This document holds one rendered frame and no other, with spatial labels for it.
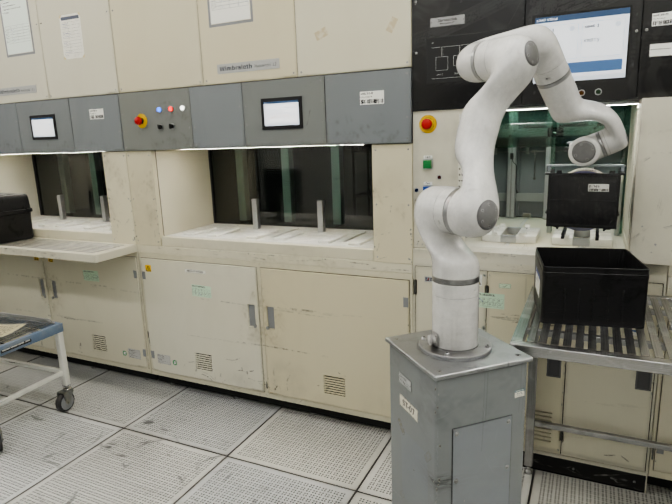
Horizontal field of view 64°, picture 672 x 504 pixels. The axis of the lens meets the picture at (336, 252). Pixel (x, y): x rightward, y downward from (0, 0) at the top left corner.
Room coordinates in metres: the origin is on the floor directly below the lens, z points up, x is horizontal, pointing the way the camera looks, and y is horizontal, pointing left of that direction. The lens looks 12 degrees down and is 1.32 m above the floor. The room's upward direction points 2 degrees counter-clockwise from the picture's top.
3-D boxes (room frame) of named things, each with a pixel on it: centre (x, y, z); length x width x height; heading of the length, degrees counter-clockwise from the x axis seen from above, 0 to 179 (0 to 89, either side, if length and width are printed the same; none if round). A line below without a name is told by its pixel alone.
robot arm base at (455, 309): (1.34, -0.31, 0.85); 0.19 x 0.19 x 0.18
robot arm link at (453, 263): (1.36, -0.29, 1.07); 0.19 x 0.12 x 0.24; 31
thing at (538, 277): (1.58, -0.76, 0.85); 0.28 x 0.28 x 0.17; 74
